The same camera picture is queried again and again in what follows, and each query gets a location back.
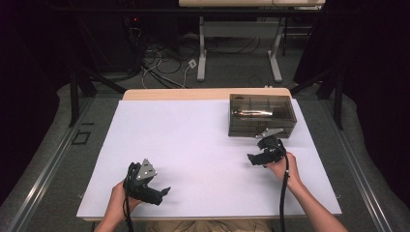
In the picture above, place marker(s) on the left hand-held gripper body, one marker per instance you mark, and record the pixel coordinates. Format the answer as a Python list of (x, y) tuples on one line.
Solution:
[(138, 183)]

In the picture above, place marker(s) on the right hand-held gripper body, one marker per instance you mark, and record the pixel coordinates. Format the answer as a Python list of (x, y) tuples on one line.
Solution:
[(272, 148)]

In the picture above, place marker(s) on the smoky transparent drawer cabinet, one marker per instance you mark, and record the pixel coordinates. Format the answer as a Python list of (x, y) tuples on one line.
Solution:
[(257, 104)]

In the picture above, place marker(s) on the person's right hand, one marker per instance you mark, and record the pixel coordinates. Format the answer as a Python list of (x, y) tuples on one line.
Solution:
[(291, 170)]

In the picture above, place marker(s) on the person's left hand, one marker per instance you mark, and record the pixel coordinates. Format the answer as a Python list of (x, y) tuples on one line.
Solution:
[(117, 206)]

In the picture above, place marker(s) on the white table mat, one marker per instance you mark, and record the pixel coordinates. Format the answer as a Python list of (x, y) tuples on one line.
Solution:
[(193, 145)]

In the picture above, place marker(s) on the person's beige trousers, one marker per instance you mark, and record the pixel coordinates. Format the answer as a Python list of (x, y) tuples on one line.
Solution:
[(209, 226)]

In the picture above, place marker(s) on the black metal stand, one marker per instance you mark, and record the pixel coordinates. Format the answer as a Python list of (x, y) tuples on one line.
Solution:
[(337, 100), (74, 96)]

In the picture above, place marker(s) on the wooden table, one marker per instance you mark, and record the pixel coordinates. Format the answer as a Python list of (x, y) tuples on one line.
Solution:
[(193, 94)]

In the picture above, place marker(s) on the white power adapter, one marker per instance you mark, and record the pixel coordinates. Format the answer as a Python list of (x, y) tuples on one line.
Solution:
[(192, 63)]

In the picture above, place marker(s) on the white desk with beige top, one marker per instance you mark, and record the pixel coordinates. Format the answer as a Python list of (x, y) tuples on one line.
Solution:
[(238, 29)]

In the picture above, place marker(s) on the aluminium floor rail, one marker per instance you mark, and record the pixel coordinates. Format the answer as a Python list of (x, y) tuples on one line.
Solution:
[(48, 167), (357, 167)]

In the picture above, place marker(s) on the black chair frame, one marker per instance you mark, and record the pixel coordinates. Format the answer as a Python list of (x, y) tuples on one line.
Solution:
[(285, 35)]

